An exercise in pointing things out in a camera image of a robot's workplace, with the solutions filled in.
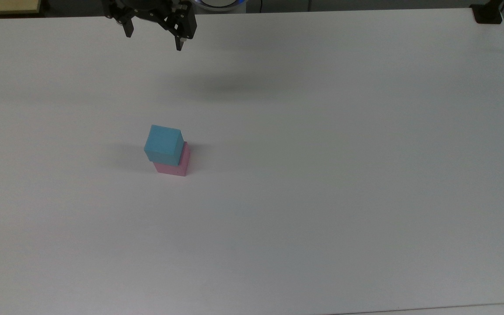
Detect blue cube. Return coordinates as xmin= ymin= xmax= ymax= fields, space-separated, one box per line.
xmin=143 ymin=125 xmax=184 ymax=167

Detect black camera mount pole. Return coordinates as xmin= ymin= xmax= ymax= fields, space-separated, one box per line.
xmin=470 ymin=0 xmax=504 ymax=25

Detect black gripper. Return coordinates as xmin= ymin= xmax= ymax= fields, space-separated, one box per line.
xmin=102 ymin=0 xmax=198 ymax=52

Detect pink cube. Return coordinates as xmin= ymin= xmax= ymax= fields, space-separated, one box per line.
xmin=153 ymin=141 xmax=190 ymax=177

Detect yellow board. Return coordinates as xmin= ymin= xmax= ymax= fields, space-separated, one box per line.
xmin=0 ymin=0 xmax=42 ymax=17

